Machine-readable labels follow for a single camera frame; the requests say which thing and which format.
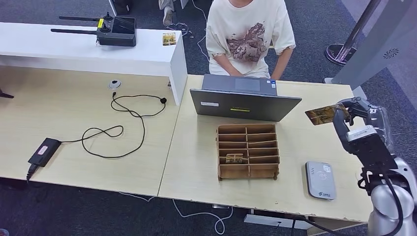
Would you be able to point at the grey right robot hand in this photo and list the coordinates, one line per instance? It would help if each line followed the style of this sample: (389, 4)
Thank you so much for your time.
(382, 120)

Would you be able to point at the brown gold ID card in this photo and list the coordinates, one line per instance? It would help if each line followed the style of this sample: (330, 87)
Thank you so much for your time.
(322, 114)

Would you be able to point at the autumn tree room key card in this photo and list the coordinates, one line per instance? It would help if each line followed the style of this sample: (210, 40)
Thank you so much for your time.
(234, 159)

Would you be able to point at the wooden card organizer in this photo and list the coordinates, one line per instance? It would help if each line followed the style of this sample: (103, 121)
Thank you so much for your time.
(234, 171)

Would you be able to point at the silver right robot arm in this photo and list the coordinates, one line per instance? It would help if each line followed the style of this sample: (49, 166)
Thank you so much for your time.
(387, 208)

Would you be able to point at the person's right forearm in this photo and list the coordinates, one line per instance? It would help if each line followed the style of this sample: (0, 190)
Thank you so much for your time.
(226, 65)

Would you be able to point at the person's left forearm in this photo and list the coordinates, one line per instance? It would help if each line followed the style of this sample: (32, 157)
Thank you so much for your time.
(281, 63)

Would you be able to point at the grey card reader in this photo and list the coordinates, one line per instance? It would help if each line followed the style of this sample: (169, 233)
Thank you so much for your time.
(321, 180)

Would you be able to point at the person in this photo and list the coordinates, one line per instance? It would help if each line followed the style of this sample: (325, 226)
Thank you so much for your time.
(247, 29)

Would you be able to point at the autumn tree picture card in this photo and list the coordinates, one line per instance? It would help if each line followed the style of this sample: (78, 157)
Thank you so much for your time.
(169, 39)

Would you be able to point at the person's foot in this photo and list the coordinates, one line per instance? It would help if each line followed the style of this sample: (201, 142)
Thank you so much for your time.
(167, 16)

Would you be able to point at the grey kiosk stand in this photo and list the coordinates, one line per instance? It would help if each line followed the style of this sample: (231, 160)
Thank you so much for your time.
(374, 49)

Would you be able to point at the grey laptop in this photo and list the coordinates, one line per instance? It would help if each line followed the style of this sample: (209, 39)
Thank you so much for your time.
(241, 104)

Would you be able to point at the white desk foot plate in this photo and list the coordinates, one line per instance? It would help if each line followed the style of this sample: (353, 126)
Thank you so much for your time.
(277, 223)

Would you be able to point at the black remote controller with antennas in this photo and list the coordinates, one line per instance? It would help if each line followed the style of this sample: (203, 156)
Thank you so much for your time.
(117, 35)

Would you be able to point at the black box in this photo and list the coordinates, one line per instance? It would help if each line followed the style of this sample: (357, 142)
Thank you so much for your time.
(122, 5)

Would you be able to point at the white desk riser shelf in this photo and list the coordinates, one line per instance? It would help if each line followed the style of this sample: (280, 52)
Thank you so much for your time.
(81, 53)

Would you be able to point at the black power adapter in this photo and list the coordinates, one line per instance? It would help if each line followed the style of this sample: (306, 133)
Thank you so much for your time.
(44, 152)

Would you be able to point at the black stand foot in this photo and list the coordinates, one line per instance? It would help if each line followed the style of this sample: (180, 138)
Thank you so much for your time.
(5, 95)

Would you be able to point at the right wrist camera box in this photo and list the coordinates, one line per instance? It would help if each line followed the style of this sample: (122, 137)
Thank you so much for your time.
(371, 150)

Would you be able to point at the metal stanchion post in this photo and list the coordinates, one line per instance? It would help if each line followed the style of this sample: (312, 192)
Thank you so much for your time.
(340, 53)

